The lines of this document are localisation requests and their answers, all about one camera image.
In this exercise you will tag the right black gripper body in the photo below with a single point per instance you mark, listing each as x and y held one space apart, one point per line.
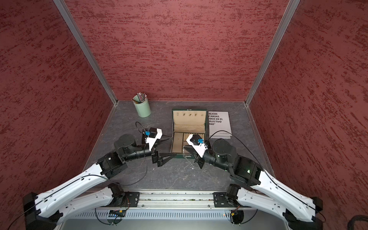
201 162

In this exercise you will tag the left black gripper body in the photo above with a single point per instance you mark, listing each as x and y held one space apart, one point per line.
154 155

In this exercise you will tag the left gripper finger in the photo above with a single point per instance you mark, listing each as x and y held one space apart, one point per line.
165 157
162 142

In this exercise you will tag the green jewelry box beige lining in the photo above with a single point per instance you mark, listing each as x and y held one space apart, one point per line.
186 122

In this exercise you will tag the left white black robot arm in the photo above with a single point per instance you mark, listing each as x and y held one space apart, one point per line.
45 211

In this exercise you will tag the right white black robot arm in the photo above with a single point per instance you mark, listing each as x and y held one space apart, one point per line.
254 187

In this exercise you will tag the mint green pencil cup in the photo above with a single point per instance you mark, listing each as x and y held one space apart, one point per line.
143 108

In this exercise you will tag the white printed paper sheet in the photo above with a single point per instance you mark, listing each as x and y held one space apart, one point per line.
219 125

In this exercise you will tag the coloured pencils bundle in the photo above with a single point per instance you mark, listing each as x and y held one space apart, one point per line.
142 97

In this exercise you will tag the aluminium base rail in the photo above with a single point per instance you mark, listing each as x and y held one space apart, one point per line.
155 199

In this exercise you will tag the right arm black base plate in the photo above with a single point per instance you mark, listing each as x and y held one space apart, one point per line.
225 200

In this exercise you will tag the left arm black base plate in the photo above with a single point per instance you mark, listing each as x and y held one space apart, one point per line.
125 199

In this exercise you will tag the left aluminium corner post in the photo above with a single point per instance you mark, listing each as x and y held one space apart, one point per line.
68 18

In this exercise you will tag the aluminium corner post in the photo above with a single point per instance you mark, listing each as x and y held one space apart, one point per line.
283 25
68 18

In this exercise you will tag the right aluminium corner post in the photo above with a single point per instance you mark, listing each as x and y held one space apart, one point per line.
283 25

